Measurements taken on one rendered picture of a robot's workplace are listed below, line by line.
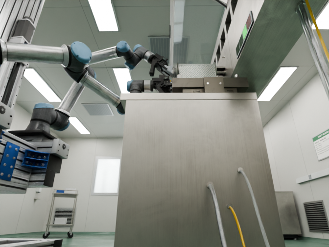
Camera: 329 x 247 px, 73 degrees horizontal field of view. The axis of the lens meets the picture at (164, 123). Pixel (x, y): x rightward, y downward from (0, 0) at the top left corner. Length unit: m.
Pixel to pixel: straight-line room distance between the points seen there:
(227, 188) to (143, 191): 0.34
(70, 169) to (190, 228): 6.75
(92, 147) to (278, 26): 6.80
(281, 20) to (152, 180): 0.89
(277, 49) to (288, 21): 0.17
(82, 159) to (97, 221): 1.90
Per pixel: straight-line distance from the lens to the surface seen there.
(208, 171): 0.96
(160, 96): 1.08
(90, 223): 7.09
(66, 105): 1.75
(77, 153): 7.58
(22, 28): 1.78
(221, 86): 1.19
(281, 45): 1.32
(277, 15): 1.17
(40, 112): 1.63
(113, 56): 1.60
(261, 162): 1.03
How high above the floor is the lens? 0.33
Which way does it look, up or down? 24 degrees up
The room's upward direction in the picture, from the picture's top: straight up
